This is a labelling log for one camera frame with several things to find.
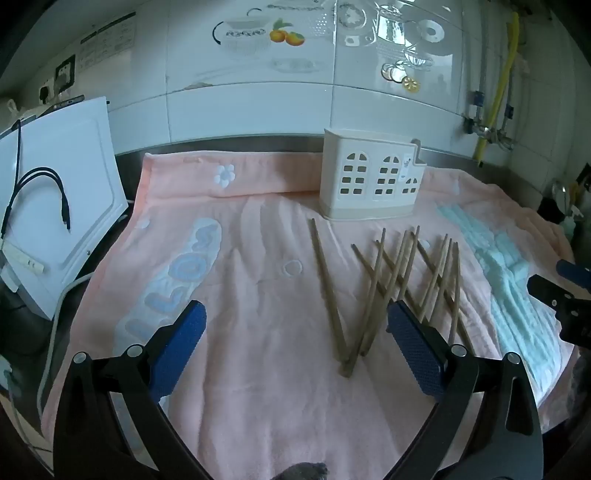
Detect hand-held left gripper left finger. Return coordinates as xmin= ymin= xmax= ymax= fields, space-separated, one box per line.
xmin=53 ymin=300 xmax=218 ymax=480

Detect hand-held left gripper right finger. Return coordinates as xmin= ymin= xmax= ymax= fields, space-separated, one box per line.
xmin=385 ymin=300 xmax=544 ymax=480

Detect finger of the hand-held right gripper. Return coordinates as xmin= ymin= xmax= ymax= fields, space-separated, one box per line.
xmin=526 ymin=274 xmax=591 ymax=344
xmin=556 ymin=259 xmax=591 ymax=292

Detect group of wooden chopsticks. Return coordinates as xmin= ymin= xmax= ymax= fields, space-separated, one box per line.
xmin=308 ymin=218 xmax=476 ymax=379

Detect white house-shaped chopstick holder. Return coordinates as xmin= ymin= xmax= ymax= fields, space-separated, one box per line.
xmin=318 ymin=128 xmax=424 ymax=221

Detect pink towel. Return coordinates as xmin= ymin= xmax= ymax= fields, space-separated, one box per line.
xmin=41 ymin=150 xmax=578 ymax=480

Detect metal spoon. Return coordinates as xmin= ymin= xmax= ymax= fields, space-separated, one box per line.
xmin=551 ymin=181 xmax=571 ymax=213

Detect metal pipe valve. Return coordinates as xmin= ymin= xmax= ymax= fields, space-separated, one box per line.
xmin=489 ymin=128 xmax=516 ymax=151
xmin=462 ymin=115 xmax=491 ymax=138

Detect grey fuzzy clothing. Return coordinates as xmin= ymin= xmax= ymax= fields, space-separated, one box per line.
xmin=277 ymin=462 xmax=329 ymax=480

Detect white power adapter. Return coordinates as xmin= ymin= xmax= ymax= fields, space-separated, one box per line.
xmin=0 ymin=240 xmax=47 ymax=278

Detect white appliance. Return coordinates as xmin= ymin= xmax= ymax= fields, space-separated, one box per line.
xmin=0 ymin=96 xmax=130 ymax=320

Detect corrugated metal pipe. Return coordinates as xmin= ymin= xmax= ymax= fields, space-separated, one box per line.
xmin=464 ymin=28 xmax=490 ymax=121

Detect grey cable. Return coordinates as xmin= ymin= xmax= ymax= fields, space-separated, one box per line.
xmin=39 ymin=272 xmax=95 ymax=416

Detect yellow gas hose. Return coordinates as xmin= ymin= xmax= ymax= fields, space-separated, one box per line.
xmin=473 ymin=11 xmax=520 ymax=162

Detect black split cable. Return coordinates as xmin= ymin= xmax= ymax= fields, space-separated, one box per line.
xmin=0 ymin=119 xmax=72 ymax=241

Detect black wall socket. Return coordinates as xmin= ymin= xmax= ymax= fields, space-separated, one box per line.
xmin=54 ymin=54 xmax=77 ymax=93

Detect white wall notice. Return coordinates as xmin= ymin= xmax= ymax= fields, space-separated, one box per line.
xmin=76 ymin=11 xmax=139 ymax=72

